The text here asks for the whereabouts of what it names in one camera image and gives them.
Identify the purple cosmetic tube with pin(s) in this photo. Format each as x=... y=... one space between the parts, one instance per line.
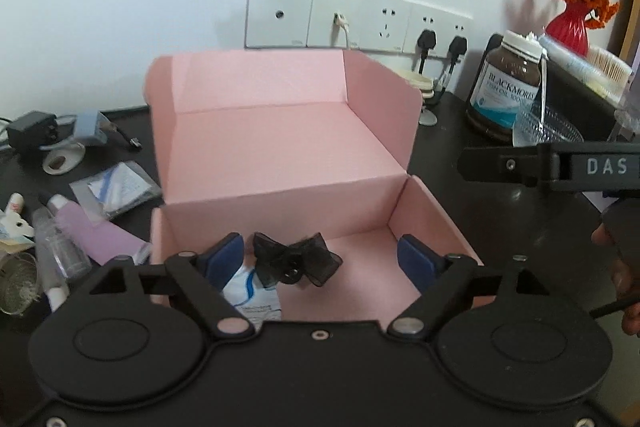
x=95 y=234

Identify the white round disc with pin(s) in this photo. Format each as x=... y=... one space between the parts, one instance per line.
x=62 y=159

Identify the clear wrapped package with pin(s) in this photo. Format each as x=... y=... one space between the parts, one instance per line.
x=570 y=57

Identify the white five-hole power socket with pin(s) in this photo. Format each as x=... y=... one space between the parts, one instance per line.
x=384 y=24

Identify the white and red glue stick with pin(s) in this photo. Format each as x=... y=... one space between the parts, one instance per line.
x=14 y=203

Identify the red vase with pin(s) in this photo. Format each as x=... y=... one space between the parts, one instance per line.
x=570 y=27

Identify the clear plastic sachet bag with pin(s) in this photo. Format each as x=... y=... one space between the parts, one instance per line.
x=117 y=189

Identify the cotton swab box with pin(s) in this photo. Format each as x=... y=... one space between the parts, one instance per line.
x=607 y=69

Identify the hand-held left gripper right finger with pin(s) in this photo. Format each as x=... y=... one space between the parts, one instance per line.
x=420 y=259

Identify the clear plastic vial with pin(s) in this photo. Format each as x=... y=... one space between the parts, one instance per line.
x=65 y=252

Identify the white coaxial wall plate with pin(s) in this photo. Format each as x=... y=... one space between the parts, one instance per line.
x=277 y=14

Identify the white spoon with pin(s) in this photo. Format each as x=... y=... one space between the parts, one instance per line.
x=541 y=92

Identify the clear glass cup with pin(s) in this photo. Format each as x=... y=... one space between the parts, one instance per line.
x=550 y=129

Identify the cartoon sticker packet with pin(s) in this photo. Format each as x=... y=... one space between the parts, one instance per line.
x=15 y=232

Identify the black power plug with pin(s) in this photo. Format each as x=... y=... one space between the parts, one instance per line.
x=426 y=42
x=457 y=47

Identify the black power adapter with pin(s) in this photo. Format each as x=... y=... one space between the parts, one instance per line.
x=32 y=132

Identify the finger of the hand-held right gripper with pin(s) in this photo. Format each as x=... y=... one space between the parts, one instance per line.
x=490 y=164

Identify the cream stacked plastic funnels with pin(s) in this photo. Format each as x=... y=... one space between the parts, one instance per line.
x=420 y=84

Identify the round glass compact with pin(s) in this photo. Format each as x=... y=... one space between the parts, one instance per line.
x=17 y=284

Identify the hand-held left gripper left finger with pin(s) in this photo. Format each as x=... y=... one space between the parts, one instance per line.
x=222 y=259

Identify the white network wall plate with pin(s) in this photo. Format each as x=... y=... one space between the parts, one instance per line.
x=325 y=32

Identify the black desktop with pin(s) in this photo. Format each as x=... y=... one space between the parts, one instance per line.
x=525 y=227

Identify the white round stand base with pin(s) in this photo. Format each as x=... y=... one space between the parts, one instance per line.
x=427 y=117

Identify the brown supplement bottle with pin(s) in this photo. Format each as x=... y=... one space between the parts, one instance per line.
x=505 y=92

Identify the pink cardboard box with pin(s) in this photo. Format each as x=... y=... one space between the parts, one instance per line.
x=280 y=147

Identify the blue-grey charger plug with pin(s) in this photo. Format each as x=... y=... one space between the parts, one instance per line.
x=91 y=129

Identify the person's right hand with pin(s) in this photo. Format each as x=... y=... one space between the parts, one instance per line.
x=630 y=282

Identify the white and blue cream tube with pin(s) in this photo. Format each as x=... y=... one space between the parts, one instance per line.
x=250 y=299

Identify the clear atomizer with white cap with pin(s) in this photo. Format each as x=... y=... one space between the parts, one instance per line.
x=54 y=282

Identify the white power socket plate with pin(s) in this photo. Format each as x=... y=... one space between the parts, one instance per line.
x=427 y=18
x=460 y=24

